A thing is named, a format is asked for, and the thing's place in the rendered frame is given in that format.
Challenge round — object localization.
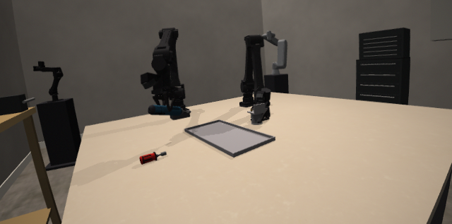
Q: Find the dark blue nut driver barrel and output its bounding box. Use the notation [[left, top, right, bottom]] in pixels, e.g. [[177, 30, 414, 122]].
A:
[[148, 105, 191, 116]]

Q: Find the red hand nut driver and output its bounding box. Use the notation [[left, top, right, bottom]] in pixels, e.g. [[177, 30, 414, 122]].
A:
[[140, 151, 167, 164]]

